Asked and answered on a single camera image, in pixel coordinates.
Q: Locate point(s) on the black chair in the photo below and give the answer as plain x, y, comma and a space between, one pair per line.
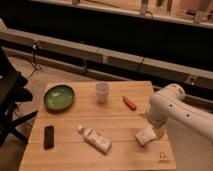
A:
12, 90

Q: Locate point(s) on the white plastic bottle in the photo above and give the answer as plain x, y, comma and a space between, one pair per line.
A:
95, 139

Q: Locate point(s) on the green bowl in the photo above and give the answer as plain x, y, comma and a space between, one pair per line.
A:
59, 97

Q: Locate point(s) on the white sponge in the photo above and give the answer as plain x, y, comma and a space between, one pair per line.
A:
145, 136

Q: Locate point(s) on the orange carrot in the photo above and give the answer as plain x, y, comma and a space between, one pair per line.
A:
129, 103

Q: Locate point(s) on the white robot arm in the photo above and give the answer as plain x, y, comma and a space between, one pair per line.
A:
168, 103

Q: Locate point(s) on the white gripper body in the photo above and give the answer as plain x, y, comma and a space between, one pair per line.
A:
156, 128

